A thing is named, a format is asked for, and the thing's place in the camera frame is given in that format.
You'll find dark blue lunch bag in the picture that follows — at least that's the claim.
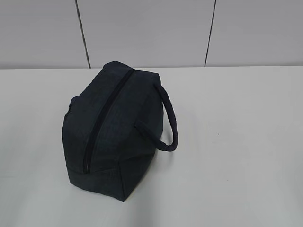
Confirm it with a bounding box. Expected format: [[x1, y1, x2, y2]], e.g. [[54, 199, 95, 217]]
[[62, 61, 178, 201]]

